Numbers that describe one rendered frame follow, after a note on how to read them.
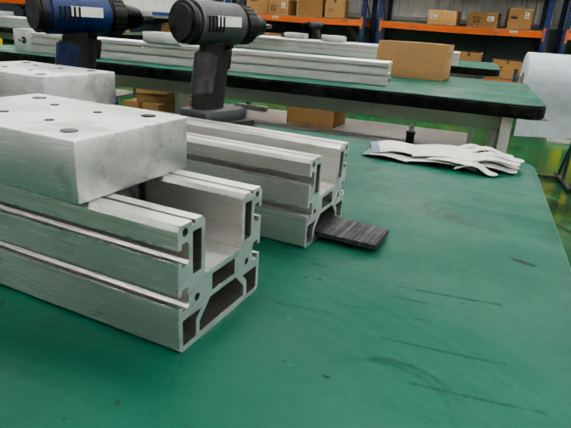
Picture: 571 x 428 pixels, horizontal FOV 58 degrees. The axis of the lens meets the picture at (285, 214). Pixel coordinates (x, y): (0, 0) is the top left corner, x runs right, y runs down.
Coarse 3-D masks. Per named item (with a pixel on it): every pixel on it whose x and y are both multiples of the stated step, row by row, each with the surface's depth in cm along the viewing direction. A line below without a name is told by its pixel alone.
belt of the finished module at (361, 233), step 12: (324, 216) 54; (324, 228) 51; (336, 228) 51; (348, 228) 51; (360, 228) 51; (372, 228) 51; (384, 228) 52; (336, 240) 49; (348, 240) 49; (360, 240) 48; (372, 240) 49
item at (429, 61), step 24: (384, 48) 229; (408, 48) 225; (432, 48) 220; (408, 72) 227; (432, 72) 223; (144, 96) 453; (168, 96) 453; (288, 120) 417; (312, 120) 409; (336, 120) 409
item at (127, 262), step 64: (0, 192) 35; (192, 192) 37; (256, 192) 37; (0, 256) 37; (64, 256) 34; (128, 256) 31; (192, 256) 31; (256, 256) 39; (128, 320) 33; (192, 320) 33
